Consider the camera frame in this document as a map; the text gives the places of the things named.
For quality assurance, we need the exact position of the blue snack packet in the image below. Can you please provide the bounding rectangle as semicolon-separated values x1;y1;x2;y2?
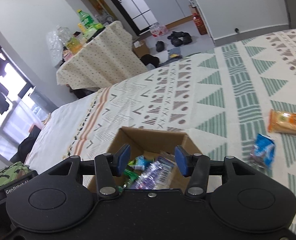
250;134;276;171

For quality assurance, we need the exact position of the brown cardboard box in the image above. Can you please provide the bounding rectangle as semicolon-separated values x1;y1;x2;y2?
87;126;204;190

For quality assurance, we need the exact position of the purple snack packet in box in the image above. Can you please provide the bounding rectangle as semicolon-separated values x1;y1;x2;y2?
133;157;176;190

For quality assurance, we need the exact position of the patterned bed cover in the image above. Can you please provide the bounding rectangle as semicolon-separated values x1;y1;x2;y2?
24;23;296;240

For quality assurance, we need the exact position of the orange biscuit packet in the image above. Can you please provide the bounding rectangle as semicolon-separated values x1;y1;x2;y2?
268;109;296;135

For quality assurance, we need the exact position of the table with dotted tablecloth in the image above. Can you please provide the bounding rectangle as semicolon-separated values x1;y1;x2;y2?
56;21;147;89

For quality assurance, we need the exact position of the small cardboard box on floor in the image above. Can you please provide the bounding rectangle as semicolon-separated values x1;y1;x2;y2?
133;40;150;58

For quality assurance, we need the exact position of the yellow drink bottle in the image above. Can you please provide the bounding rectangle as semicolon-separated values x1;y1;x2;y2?
65;36;83;55

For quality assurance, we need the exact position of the single black slipper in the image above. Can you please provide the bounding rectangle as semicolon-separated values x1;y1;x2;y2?
156;41;165;53

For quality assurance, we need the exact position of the black sandals pair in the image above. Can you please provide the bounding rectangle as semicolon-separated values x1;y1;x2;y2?
168;31;192;47

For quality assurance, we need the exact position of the red-white plastic bag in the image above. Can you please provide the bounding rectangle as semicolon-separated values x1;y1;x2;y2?
149;22;169;37

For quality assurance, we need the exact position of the green soda bottle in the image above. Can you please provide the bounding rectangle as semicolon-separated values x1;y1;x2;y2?
77;9;95;29

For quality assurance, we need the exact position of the red oil bottle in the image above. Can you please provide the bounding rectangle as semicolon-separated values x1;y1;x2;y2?
192;12;207;35

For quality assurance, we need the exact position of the white cabinet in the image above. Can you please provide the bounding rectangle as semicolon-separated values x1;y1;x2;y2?
144;0;192;25

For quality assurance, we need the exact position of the black-framed glass door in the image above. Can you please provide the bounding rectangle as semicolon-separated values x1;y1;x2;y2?
112;0;157;35

